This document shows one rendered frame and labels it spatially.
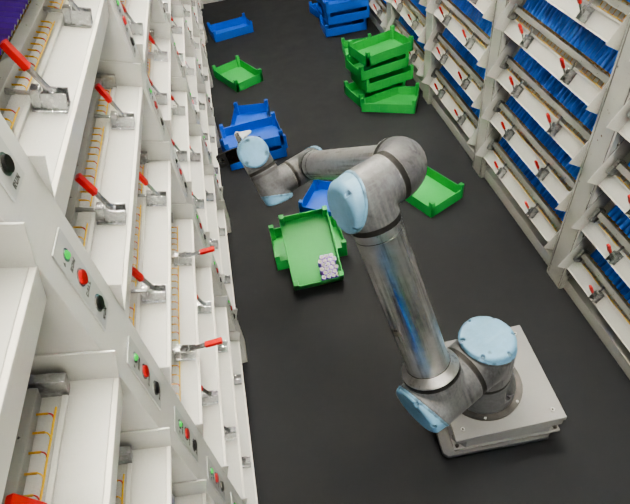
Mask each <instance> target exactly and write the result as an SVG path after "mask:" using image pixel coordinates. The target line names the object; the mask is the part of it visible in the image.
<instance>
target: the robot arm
mask: <svg viewBox="0 0 630 504"><path fill-rule="evenodd" d="M250 133H251V130H246V131H241V132H238V131H235V133H234V136H235V138H236V140H237V143H238V144H237V145H238V147H236V148H233V149H230V150H227V151H225V152H223V153H220V154H218V155H217V156H216V159H217V161H218V164H219V166H220V167H221V168H223V167H226V166H229V165H232V164H234V163H237V162H241V163H242V164H243V166H244V168H245V170H246V171H247V173H248V175H249V177H250V178H251V180H252V182H253V184H254V185H255V187H256V189H257V191H258V192H259V194H260V196H261V198H262V199H263V201H264V203H265V204H266V205H267V206H274V205H277V204H280V203H282V202H284V201H286V200H288V199H290V198H291V197H292V196H293V193H292V191H294V190H295V189H297V188H298V187H300V186H302V185H303V184H305V183H307V182H308V181H310V180H319V179H326V180H334V181H332V182H331V184H330V185H329V188H328V191H327V201H328V206H329V209H330V212H331V214H332V216H333V218H334V220H336V222H337V225H338V226H339V227H340V228H341V229H342V230H343V231H344V232H345V233H348V234H351V235H352V236H353V237H354V240H355V242H356V245H357V247H358V249H359V252H360V254H361V257H362V259H363V262H364V264H365V267H366V269H367V272H368V274H369V277H370V279H371V281H372V284H373V286H374V289H375V291H376V294H377V296H378V299H379V301H380V304H381V306H382V308H383V311H384V313H385V316H386V318H387V321H388V323H389V326H390V328H391V331H392V333H393V335H394V338H395V340H396V343H397V345H398V348H399V350H400V353H401V355H402V358H403V360H404V363H403V365H402V368H401V375H402V378H403V381H404V383H403V384H402V385H401V386H399V387H398V388H397V390H396V394H397V397H398V398H399V400H400V402H401V403H402V405H403V406H404V407H405V409H406V410H407V411H408V412H409V413H410V414H411V415H412V417H413V418H414V419H415V420H416V421H417V422H418V423H420V424H421V425H422V426H423V427H424V428H426V429H427V430H428V431H430V432H433V433H438V432H440V431H441V430H442V429H444V428H445V427H447V426H449V424H450V423H452V422H453V421H454V420H455V419H456V418H457V417H458V416H460V415H461V414H462V413H463V412H464V411H465V410H466V409H468V410H470V411H472V412H475V413H479V414H493V413H497V412H500V411H502V410H503V409H505V408H506V407H507V406H508V405H509V404H510V403H511V402H512V400H513V398H514V395H515V391H516V380H515V377H514V374H513V372H512V371H513V366H514V362H515V357H516V355H517V339H516V336H515V334H514V332H513V330H512V329H511V328H510V327H509V326H508V325H507V324H505V323H504V322H502V321H501V320H499V319H496V318H492V317H489V316H477V317H473V318H471V319H469V320H468V321H466V322H465V323H464V324H463V325H462V326H461V328H460V330H459V332H458V339H457V340H456V341H455V342H454V343H452V344H451V345H450V346H449V347H447V348H446V346H445V343H444V340H443V337H442V334H441V332H440V329H439V326H438V323H437V320H436V317H435V314H434V311H433V308H432V305H431V303H430V300H429V297H428V294H427V291H426V288H425V285H424V282H423V279H422V277H421V274H420V271H419V268H418V265H417V262H416V259H415V256H414V253H413V250H412V248H411V245H410V242H409V239H408V236H407V233H406V230H405V227H404V224H403V221H402V215H401V212H400V209H399V203H401V202H402V201H404V200H406V199H407V198H408V197H410V196H411V195H412V194H413V193H415V192H416V191H417V190H418V188H419V187H420V186H421V184H422V183H423V181H424V179H425V176H426V173H427V158H426V155H425V152H424V150H423V149H422V147H421V146H420V145H419V144H418V143H417V142H416V141H414V140H413V139H410V138H408V137H404V136H393V137H388V138H385V139H383V140H382V141H380V142H379V143H378V145H371V146H361V147H350V148H339V149H329V150H322V149H321V148H320V147H318V146H311V147H308V148H306V149H305V150H304V151H302V152H300V153H299V154H297V155H295V156H294V157H292V158H290V159H289V160H287V161H285V162H284V163H282V164H280V165H279V166H277V165H276V163H275V161H274V159H273V157H272V155H271V154H270V152H269V148H268V145H267V144H266V142H265V141H264V140H263V139H261V137H260V136H258V137H257V136H248V135H249V134H250ZM247 136H248V137H247ZM241 138H242V139H241Z"/></svg>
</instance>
